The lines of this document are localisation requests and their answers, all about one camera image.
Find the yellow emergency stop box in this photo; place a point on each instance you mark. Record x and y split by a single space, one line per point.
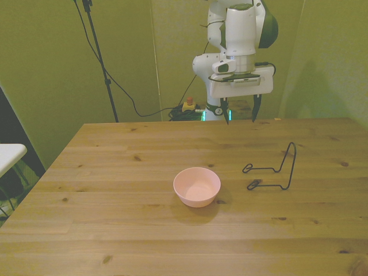
189 105

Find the white side table top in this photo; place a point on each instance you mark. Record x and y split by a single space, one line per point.
10 156

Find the dark panel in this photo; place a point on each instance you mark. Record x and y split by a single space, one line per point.
17 135

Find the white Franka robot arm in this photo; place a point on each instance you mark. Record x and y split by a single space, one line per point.
240 31

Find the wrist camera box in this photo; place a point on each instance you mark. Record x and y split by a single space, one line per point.
244 79

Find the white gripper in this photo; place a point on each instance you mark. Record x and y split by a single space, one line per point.
244 90

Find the pink plastic bowl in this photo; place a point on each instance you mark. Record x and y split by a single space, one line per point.
197 188

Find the black tripod stand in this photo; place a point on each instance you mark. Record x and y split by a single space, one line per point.
99 54

